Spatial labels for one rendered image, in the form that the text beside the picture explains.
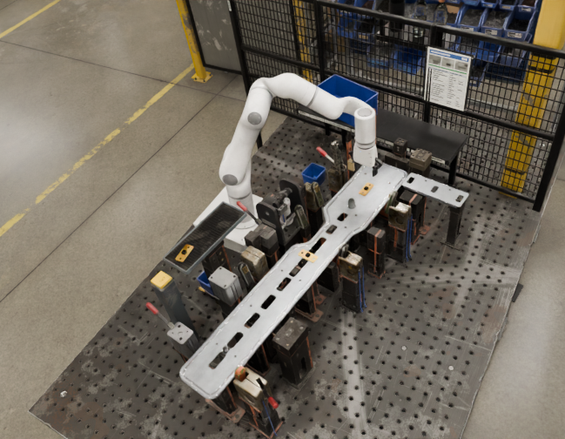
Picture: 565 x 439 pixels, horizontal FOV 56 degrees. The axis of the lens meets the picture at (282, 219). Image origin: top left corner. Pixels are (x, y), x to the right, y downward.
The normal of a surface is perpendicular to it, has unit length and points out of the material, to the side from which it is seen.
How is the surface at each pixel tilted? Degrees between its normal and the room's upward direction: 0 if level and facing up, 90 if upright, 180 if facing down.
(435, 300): 0
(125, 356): 0
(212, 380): 0
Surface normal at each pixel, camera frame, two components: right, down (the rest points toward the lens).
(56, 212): -0.13, -0.68
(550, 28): -0.58, 0.61
